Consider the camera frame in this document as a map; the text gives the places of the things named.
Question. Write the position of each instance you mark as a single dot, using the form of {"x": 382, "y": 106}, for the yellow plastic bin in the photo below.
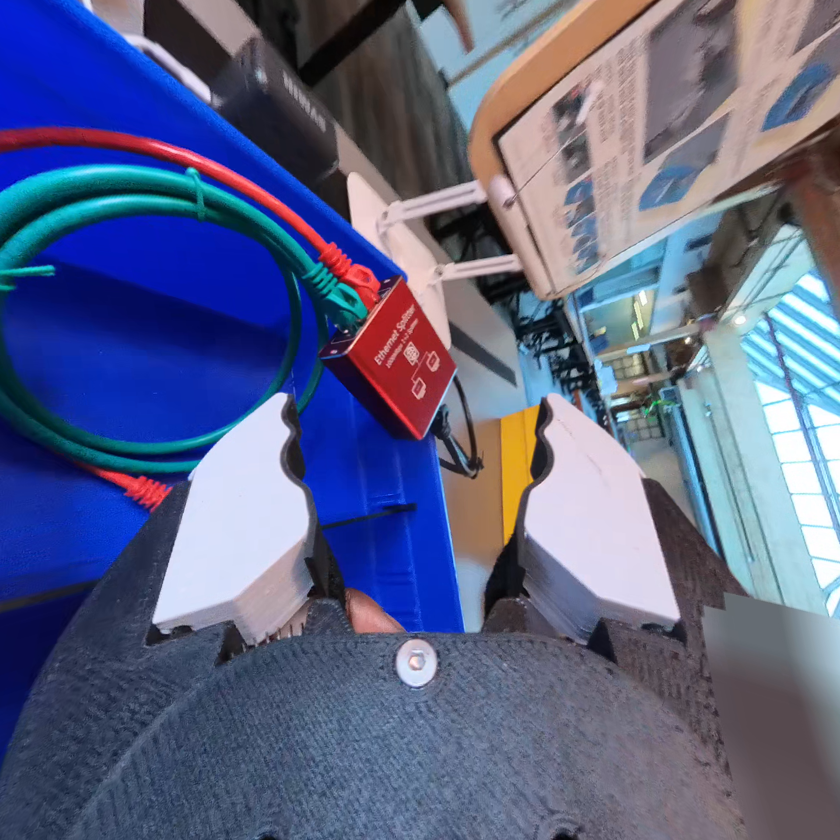
{"x": 518, "y": 472}

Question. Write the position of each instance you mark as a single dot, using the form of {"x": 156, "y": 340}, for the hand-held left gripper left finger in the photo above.
{"x": 243, "y": 525}

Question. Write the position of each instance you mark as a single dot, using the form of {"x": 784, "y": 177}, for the dark grey box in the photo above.
{"x": 282, "y": 111}

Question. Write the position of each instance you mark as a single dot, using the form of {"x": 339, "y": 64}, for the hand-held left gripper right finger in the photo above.
{"x": 590, "y": 525}

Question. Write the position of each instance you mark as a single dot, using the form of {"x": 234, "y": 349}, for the person's left hand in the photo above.
{"x": 371, "y": 617}

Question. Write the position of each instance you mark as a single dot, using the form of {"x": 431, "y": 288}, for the red ethernet splitter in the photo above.
{"x": 400, "y": 380}

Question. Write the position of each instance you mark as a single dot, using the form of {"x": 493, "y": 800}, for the white document stand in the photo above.
{"x": 407, "y": 243}

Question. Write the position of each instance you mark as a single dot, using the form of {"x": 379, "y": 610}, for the black bin divider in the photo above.
{"x": 367, "y": 517}

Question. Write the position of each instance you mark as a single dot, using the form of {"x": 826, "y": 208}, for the tan printed poster board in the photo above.
{"x": 590, "y": 131}

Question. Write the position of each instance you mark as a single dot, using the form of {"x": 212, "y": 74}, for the blue plastic bin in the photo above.
{"x": 164, "y": 328}

